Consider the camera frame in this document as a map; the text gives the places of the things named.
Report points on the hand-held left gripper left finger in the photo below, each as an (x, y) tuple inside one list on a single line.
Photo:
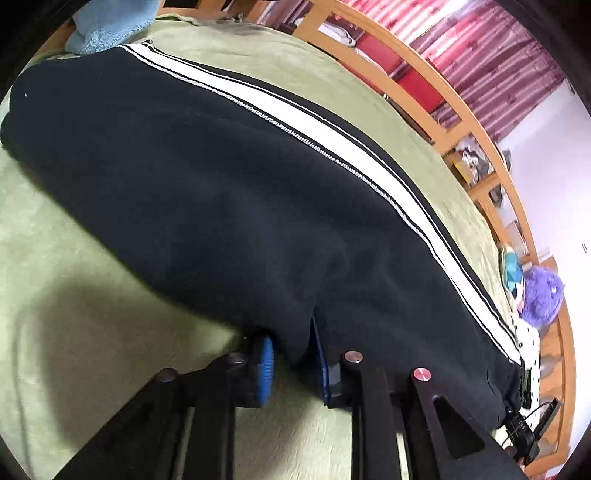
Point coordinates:
[(262, 369)]

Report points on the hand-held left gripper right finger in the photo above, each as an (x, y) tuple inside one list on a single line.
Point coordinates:
[(323, 376)]

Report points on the black pants with white stripe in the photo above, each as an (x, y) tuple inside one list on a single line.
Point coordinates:
[(207, 184)]

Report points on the white polka dot cloth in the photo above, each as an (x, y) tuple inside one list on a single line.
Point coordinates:
[(526, 344)]

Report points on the green bed blanket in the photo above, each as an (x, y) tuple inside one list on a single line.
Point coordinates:
[(69, 277)]

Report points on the teal plush toy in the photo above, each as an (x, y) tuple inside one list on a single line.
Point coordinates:
[(512, 272)]

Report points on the purple plush toy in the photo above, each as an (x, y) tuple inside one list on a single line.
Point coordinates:
[(542, 295)]

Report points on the printed picture box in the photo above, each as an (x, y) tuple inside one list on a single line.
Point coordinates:
[(471, 159)]

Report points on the red box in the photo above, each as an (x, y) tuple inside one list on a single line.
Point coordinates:
[(411, 78)]

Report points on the red striped curtain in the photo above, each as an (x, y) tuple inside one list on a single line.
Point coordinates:
[(485, 50)]

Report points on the light blue fleece towel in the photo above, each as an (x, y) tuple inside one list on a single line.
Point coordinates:
[(99, 27)]

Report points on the wooden bed frame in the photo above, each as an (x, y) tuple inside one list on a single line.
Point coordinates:
[(307, 21)]

